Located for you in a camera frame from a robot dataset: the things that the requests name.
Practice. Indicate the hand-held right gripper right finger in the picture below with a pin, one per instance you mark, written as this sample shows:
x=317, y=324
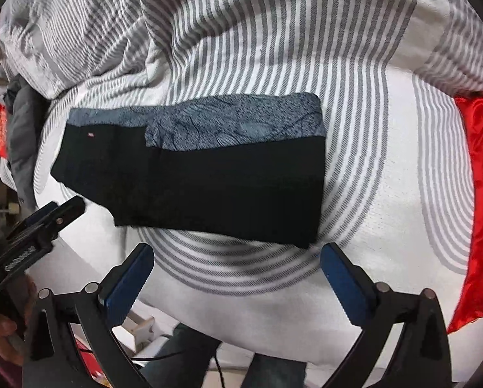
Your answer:
x=346, y=287

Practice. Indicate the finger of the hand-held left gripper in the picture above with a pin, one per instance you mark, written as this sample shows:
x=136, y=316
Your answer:
x=65, y=212
x=25, y=230

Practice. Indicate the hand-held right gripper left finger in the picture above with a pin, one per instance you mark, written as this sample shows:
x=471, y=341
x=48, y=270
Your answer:
x=128, y=287

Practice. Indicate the black pants with blue trim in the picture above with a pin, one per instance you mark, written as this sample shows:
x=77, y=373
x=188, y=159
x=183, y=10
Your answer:
x=225, y=194

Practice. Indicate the person's left hand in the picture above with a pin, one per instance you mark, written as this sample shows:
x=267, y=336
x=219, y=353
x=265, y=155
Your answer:
x=2, y=339

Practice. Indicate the grey jacket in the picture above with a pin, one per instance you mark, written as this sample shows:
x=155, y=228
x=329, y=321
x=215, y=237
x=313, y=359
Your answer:
x=25, y=137

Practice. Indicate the person's left leg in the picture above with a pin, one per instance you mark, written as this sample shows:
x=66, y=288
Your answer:
x=180, y=355

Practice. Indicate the person's leg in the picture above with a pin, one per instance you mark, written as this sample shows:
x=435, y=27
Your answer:
x=273, y=374
x=180, y=355

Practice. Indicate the white sheet with grey rings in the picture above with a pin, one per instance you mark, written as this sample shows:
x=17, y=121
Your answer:
x=387, y=210

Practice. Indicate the person's right leg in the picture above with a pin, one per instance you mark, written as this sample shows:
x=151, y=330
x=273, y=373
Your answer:
x=273, y=374

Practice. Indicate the large red embroidered cushion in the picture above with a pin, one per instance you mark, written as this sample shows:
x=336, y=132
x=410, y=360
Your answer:
x=482, y=210

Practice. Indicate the grey white striped quilt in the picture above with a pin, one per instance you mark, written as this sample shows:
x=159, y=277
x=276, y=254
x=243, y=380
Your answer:
x=104, y=20

